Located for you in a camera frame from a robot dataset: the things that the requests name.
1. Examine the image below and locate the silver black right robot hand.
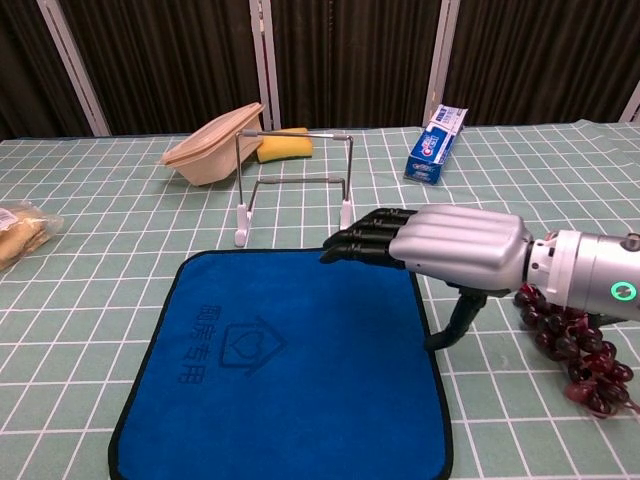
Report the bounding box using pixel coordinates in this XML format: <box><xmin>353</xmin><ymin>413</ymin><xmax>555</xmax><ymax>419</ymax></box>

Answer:
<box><xmin>319</xmin><ymin>204</ymin><xmax>532</xmax><ymax>350</ymax></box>

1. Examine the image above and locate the blue cloth mat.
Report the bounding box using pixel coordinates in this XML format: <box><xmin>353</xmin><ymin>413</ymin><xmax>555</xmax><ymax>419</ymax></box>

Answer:
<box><xmin>108</xmin><ymin>246</ymin><xmax>454</xmax><ymax>480</ymax></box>

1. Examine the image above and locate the yellow sponge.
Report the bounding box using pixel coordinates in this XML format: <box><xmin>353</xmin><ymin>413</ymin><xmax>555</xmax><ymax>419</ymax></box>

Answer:
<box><xmin>256</xmin><ymin>127</ymin><xmax>315</xmax><ymax>165</ymax></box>

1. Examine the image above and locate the beige plastic bowl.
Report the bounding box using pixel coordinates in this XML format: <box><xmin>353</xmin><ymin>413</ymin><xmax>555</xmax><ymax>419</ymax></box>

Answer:
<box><xmin>160</xmin><ymin>101</ymin><xmax>266</xmax><ymax>187</ymax></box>

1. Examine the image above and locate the blue white toothpaste box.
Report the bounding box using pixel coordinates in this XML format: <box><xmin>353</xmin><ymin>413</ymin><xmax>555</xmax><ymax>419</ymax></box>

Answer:
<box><xmin>403</xmin><ymin>104</ymin><xmax>470</xmax><ymax>187</ymax></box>

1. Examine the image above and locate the dark red grape bunch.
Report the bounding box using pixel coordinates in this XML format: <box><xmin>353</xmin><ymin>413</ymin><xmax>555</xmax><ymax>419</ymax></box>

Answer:
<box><xmin>512</xmin><ymin>281</ymin><xmax>640</xmax><ymax>417</ymax></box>

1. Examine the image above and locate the dark pleated curtain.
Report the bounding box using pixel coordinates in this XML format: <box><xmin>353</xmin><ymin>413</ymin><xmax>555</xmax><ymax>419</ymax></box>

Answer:
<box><xmin>0</xmin><ymin>0</ymin><xmax>640</xmax><ymax>141</ymax></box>

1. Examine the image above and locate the green checkered tablecloth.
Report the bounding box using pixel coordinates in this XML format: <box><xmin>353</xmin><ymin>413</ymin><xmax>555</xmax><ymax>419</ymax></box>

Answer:
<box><xmin>0</xmin><ymin>119</ymin><xmax>640</xmax><ymax>480</ymax></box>

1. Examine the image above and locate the bread in clear bag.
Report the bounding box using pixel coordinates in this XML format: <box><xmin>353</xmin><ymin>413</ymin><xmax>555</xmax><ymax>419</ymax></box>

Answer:
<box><xmin>0</xmin><ymin>200</ymin><xmax>65</xmax><ymax>272</ymax></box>

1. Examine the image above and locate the metal wire rack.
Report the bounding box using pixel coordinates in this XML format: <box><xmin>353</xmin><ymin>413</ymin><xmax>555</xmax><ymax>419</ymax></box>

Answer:
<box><xmin>233</xmin><ymin>129</ymin><xmax>355</xmax><ymax>248</ymax></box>

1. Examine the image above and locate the grey metal partition post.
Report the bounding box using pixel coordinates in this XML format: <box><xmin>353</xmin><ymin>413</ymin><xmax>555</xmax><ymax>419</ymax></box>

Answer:
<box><xmin>619</xmin><ymin>79</ymin><xmax>640</xmax><ymax>123</ymax></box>
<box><xmin>422</xmin><ymin>0</ymin><xmax>462</xmax><ymax>128</ymax></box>
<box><xmin>35</xmin><ymin>0</ymin><xmax>112</xmax><ymax>137</ymax></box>
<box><xmin>249</xmin><ymin>0</ymin><xmax>282</xmax><ymax>132</ymax></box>

